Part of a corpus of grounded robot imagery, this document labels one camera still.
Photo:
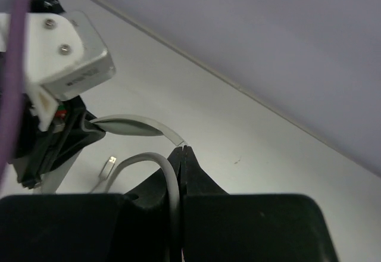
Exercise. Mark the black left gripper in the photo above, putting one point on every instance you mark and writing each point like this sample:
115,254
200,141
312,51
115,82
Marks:
37,152

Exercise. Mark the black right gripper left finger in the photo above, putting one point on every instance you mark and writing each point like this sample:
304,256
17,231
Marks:
154,224

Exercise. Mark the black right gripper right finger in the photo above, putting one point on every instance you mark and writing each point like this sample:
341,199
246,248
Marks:
201,226

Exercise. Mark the white over-ear headphones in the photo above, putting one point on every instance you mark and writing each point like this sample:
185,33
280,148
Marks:
134,125

